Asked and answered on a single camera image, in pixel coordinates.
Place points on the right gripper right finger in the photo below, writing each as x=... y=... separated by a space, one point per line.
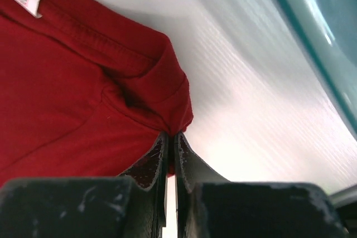
x=208 y=205

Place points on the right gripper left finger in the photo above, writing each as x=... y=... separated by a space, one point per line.
x=132 y=204

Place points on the dark red t-shirt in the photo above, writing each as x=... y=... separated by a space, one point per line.
x=84 y=90

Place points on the translucent blue plastic bin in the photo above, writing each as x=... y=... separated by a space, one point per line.
x=327 y=29

